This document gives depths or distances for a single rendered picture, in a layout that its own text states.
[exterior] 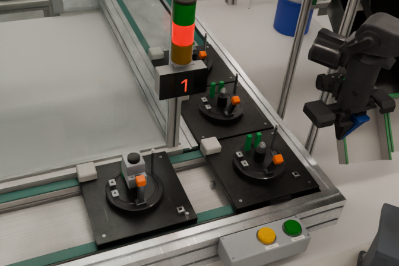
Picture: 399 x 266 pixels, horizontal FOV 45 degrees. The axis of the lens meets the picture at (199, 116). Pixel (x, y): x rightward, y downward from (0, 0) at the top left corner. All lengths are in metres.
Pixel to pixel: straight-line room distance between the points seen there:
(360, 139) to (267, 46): 0.78
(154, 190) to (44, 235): 0.28
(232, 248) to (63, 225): 0.41
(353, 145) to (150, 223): 0.59
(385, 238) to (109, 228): 0.60
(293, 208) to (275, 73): 0.75
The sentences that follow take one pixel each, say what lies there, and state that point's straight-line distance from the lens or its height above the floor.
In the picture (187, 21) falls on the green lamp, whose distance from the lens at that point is 1.05.
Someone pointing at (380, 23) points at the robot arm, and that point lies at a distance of 0.89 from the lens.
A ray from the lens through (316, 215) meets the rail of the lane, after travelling 1.28.
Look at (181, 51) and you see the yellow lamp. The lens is 1.09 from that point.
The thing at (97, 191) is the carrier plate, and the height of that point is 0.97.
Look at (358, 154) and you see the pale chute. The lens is 1.37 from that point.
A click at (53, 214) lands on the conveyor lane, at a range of 1.25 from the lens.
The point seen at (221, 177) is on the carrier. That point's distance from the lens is 1.25.
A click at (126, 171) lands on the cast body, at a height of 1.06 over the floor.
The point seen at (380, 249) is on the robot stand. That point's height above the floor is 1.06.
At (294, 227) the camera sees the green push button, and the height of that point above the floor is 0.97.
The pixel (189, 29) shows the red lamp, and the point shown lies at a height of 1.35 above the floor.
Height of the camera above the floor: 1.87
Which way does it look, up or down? 39 degrees down
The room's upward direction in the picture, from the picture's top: 6 degrees clockwise
